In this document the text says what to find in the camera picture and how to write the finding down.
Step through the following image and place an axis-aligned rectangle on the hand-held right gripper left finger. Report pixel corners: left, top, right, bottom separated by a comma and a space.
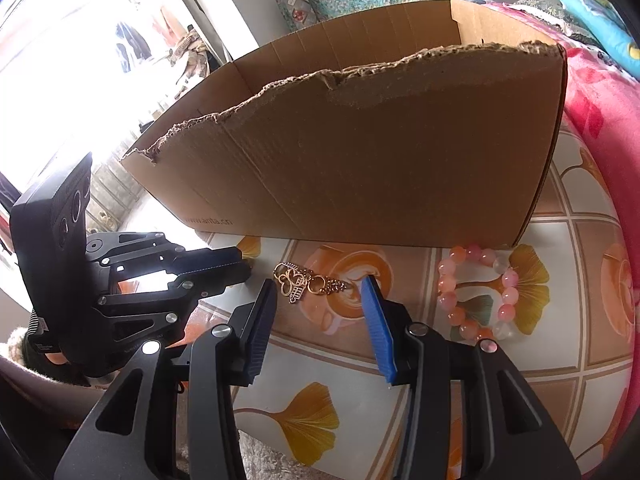
52, 277, 278, 480

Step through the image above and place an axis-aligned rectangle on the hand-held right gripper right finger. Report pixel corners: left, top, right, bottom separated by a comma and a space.
359, 275, 583, 480

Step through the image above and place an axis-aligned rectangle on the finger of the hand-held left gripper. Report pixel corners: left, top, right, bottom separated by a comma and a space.
86, 231, 242, 274
96, 261, 252, 347

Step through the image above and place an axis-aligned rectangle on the gold keychain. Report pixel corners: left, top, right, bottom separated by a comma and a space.
272, 261, 348, 304

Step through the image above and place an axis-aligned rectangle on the pink bead bracelet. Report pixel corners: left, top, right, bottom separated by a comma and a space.
436, 245, 522, 343

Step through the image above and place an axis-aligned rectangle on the brown cardboard box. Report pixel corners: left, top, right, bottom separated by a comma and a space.
120, 0, 568, 250

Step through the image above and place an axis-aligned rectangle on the person's left forearm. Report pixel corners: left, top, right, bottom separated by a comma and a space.
0, 327, 93, 391

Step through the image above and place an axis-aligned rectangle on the white fleece garment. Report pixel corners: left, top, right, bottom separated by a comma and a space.
239, 430, 301, 480

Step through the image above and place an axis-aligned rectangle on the leaf and coffee print tablecloth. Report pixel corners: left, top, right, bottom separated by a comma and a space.
195, 110, 632, 480

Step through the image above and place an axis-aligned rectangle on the pink floral blanket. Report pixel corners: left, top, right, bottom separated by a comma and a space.
482, 2, 640, 461

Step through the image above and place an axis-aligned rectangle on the grey patterned pillow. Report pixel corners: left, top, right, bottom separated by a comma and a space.
507, 0, 578, 37

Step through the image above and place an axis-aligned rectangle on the blue pillow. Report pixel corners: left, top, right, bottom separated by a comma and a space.
555, 0, 640, 82

